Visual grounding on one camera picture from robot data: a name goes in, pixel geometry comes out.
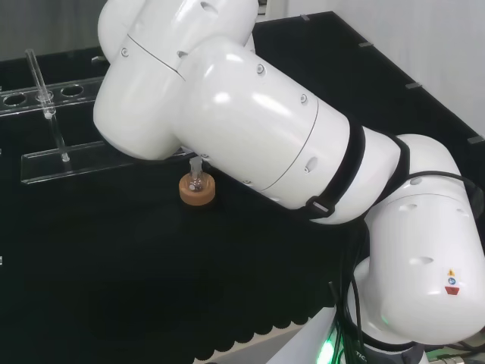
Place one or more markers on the clear glass rod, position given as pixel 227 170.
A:
pixel 42 93

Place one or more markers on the clear acrylic funnel stand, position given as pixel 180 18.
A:
pixel 45 167

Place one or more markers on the black bench cloth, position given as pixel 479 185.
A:
pixel 113 265

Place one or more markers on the pale board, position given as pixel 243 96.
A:
pixel 265 341

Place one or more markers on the round-bottom glass flask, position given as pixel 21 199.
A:
pixel 195 183

